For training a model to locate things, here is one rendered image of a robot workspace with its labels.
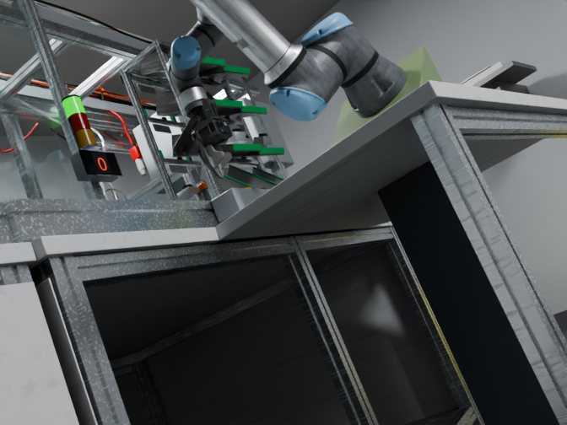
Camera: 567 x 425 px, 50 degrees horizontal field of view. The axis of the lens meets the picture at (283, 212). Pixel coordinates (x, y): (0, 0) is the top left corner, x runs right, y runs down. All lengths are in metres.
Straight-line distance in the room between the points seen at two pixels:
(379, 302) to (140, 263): 1.32
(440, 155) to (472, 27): 3.61
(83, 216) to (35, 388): 0.36
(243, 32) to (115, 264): 0.57
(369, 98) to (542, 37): 2.99
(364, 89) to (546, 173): 2.96
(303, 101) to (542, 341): 0.69
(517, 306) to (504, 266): 0.06
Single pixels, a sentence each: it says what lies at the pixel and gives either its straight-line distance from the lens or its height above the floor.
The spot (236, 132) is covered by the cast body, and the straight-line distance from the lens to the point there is 1.92.
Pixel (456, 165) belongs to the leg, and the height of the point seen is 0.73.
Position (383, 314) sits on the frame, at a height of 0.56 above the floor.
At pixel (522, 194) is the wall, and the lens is 4.36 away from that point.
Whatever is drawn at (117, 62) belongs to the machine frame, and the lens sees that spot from 2.95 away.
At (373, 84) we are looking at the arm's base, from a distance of 1.44.
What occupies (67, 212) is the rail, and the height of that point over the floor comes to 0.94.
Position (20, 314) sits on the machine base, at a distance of 0.90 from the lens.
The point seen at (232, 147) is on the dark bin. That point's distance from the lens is 1.88.
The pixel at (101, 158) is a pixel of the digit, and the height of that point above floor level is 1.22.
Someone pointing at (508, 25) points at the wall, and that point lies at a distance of 4.45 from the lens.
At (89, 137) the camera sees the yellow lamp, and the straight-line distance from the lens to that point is 1.70.
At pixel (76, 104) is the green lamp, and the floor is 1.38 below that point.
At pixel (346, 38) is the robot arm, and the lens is 1.42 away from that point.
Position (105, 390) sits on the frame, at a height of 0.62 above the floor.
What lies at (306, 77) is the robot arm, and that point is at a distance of 1.34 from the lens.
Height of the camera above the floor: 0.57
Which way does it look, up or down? 12 degrees up
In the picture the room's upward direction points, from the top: 23 degrees counter-clockwise
